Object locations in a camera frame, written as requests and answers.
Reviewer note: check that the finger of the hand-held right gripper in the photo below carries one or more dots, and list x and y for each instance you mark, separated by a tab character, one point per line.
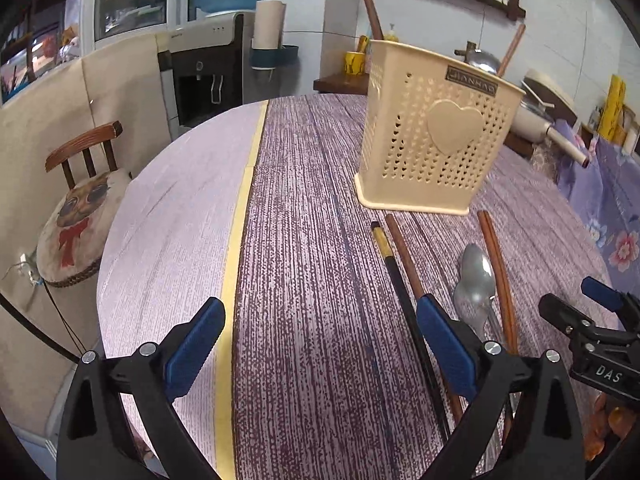
602	290
562	312

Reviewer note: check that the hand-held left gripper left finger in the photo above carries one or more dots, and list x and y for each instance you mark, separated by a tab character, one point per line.
195	347

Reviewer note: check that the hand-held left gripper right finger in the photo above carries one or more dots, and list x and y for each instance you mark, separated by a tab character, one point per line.
445	347

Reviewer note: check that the black chopstick with gold band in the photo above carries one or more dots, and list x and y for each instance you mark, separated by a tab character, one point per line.
400	285

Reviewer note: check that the cream perforated utensil holder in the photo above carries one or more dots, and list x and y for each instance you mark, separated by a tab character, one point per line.
400	160

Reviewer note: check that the person's right hand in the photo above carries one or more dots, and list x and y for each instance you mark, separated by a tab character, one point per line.
617	420

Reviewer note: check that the purple floral cloth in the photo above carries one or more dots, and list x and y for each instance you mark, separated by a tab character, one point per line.
605	195

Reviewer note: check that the white table cover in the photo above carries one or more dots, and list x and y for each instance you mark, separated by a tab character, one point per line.
170	220

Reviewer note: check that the purple striped tablecloth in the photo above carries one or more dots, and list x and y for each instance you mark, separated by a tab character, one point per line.
325	285

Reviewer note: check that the brown patterned cloth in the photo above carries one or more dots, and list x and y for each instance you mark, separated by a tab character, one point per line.
544	162

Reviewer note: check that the cat print seat cushion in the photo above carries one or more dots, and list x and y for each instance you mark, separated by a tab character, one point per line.
75	225

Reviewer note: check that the white lidded pan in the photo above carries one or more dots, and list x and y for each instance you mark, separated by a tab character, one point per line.
530	122

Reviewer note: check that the yellow patterned roll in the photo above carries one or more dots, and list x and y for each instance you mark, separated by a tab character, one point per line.
611	107

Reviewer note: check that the white power strip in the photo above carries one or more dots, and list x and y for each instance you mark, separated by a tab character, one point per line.
29	269

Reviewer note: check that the white brown rice cooker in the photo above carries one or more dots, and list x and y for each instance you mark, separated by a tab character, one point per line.
545	87

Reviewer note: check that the wooden chair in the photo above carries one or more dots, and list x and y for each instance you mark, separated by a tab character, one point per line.
85	142

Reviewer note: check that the bronze faucet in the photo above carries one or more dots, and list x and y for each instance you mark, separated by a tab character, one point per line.
462	51

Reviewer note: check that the water dispenser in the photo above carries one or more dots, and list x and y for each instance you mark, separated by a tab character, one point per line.
205	60

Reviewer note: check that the beige backdrop panel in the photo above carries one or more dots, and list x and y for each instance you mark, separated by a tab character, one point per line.
45	95

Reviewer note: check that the yellow mug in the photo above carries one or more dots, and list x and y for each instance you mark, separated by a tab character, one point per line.
355	62

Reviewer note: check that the yellow soap pump bottle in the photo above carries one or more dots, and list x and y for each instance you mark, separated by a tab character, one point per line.
391	34

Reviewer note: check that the paper cup dispenser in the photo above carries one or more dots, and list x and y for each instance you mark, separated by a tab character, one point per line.
270	30

